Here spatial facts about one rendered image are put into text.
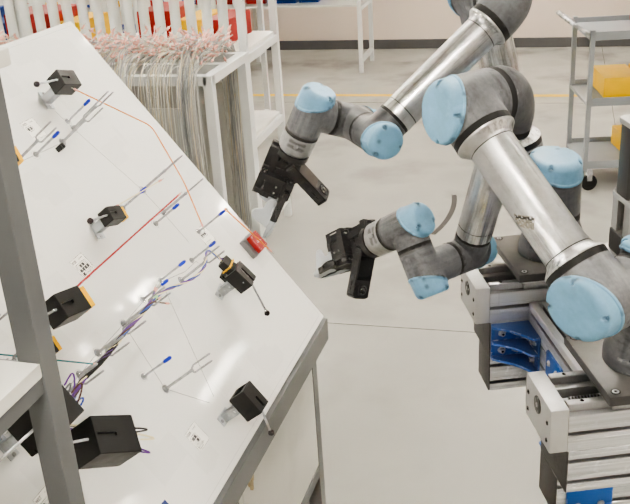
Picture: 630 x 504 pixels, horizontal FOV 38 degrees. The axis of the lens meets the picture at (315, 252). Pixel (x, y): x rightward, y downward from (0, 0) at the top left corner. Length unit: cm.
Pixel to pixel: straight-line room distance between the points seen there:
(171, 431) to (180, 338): 24
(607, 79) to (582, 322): 435
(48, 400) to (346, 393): 263
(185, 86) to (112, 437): 145
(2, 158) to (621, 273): 97
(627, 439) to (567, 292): 35
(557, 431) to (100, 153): 120
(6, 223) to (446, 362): 302
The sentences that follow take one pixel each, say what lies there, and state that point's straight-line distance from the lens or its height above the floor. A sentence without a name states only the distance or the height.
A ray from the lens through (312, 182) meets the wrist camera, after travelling 201.
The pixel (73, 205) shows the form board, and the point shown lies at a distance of 205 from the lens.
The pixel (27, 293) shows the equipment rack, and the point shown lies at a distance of 118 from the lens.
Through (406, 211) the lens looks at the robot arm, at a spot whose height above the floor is 135.
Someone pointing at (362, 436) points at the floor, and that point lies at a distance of 354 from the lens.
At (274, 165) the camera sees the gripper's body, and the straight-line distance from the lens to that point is 200.
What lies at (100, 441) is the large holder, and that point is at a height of 118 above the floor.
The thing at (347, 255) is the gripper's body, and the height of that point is 121.
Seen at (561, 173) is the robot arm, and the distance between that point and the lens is 205.
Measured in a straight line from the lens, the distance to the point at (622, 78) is 585.
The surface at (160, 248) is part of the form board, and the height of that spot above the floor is 121.
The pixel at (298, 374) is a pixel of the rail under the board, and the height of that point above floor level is 85.
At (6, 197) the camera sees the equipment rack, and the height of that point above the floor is 168.
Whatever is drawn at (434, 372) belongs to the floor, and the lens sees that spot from 392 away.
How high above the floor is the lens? 203
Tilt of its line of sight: 24 degrees down
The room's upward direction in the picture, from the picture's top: 4 degrees counter-clockwise
